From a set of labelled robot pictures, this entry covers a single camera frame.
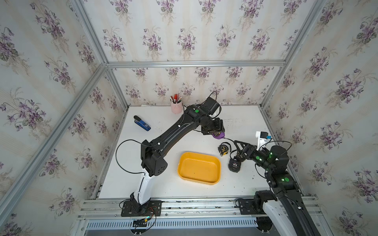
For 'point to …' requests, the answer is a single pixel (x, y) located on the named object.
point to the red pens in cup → (176, 99)
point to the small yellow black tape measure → (223, 148)
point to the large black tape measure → (234, 165)
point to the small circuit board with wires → (141, 222)
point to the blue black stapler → (139, 121)
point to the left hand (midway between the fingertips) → (222, 132)
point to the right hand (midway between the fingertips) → (239, 143)
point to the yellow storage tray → (200, 168)
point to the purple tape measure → (218, 135)
